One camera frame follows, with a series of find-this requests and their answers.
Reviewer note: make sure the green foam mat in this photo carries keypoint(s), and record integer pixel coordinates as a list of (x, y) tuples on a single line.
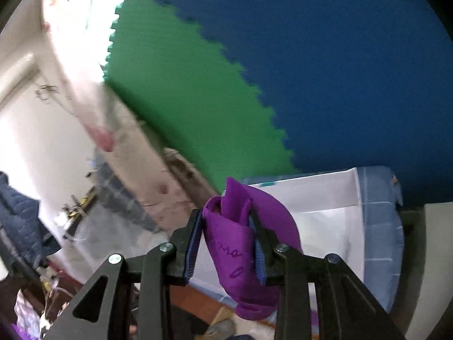
[(184, 95)]

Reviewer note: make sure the blue plaid bedding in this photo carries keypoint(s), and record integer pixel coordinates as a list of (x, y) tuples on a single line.
[(120, 191)]

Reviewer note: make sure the purple underwear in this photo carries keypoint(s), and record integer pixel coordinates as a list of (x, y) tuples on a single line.
[(233, 233)]

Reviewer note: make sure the grey cabinet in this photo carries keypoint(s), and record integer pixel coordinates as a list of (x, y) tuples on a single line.
[(431, 255)]

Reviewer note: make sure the blue checked cloth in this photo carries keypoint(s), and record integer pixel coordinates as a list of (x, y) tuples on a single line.
[(380, 219)]

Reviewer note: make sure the blue foam mat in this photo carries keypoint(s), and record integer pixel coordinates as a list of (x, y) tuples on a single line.
[(318, 60)]

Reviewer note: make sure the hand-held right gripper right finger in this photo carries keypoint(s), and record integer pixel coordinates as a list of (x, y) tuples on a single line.
[(261, 260)]

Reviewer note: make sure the purple printed clothing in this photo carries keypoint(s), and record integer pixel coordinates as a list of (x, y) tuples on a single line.
[(24, 311)]

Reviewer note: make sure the blue quilted jacket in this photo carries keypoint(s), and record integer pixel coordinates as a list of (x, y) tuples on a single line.
[(17, 212)]

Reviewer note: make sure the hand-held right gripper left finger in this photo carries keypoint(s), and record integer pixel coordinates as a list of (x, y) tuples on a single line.
[(193, 249)]

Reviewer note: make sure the pink floral curtain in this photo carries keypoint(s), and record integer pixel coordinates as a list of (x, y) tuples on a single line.
[(81, 60)]

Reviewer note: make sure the white shoe box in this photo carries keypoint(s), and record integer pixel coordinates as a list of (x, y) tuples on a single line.
[(325, 212)]

